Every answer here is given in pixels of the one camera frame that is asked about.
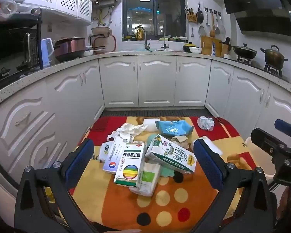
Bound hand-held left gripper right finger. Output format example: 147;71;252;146
193;139;278;233

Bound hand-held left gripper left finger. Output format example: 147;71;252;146
15;138;95;233

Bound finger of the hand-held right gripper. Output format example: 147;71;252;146
275;119;291;139
251;127;291;158

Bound cream plastic bin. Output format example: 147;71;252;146
245;136;275;183

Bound white blue medicine box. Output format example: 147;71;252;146
102;136;134;174

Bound white green milk carton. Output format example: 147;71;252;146
144;134;197;175

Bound brown paper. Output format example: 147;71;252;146
171;136;191;148

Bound white plastic wrapper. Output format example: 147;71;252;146
197;116;215;131

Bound medicine box with striped ball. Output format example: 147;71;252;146
113;143;148;189

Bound blue wet wipe packet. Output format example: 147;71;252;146
155;120;194;136

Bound white tissue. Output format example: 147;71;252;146
107;123;148;142

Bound white green paper box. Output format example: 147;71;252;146
128;163;162;197

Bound person's right forearm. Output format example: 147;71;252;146
278;188;291;226

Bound gas stove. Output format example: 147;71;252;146
224;53;285;78

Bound brass pot with lid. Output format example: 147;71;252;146
261;45;288;66

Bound black wok with lid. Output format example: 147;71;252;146
233;43;257;60

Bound wooden knife block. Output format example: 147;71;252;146
219;37;233;56

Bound white lower cabinets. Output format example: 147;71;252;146
0;53;291;192

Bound wooden cutting board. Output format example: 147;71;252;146
201;36;221;56

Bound metal mesh strainer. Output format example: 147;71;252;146
218;12;227;36

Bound metal skimmer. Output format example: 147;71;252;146
214;11;221;35

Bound wooden spoon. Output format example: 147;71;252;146
210;10;216;37

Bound copper rice cooker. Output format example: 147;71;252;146
54;37;86;62

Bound yellow black pot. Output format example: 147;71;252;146
183;42;199;53

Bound black range hood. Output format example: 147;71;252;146
220;0;291;38

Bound black dish rack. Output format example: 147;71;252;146
88;27;117;54

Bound small straight faucet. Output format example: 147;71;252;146
160;31;170;49

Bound black microwave oven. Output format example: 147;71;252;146
0;22;43;83

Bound small black hanging pan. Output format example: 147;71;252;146
196;3;204;24

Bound wooden utensil holder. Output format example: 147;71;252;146
185;6;197;23

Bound curved kitchen faucet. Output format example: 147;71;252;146
133;26;151;51

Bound dark kitchen window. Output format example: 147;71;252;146
122;0;186;39

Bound white water heater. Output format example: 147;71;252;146
92;0;115;8

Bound clear plastic bag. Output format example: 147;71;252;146
0;0;17;15

